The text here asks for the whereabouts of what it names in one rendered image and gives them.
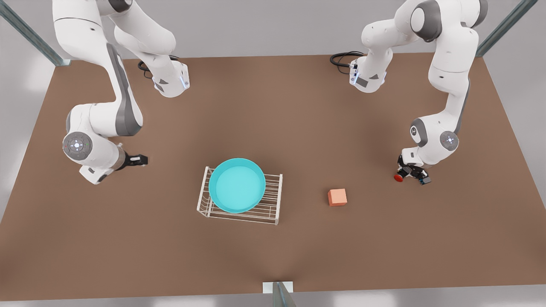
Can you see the red button switch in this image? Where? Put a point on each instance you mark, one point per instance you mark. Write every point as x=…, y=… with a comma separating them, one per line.
x=398, y=178

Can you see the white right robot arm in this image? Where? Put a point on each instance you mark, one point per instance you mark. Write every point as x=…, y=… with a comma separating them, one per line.
x=91, y=123

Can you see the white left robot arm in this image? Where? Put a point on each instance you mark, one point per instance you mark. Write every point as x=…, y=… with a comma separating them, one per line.
x=452, y=64

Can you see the cyan round plate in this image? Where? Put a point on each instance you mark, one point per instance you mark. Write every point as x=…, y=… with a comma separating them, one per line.
x=237, y=186

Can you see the orange cube block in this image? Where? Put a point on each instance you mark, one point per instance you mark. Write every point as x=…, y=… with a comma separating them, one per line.
x=337, y=198

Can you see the silver frame post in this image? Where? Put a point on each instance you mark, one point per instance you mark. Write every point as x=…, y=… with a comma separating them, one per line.
x=505, y=26
x=30, y=33
x=279, y=294

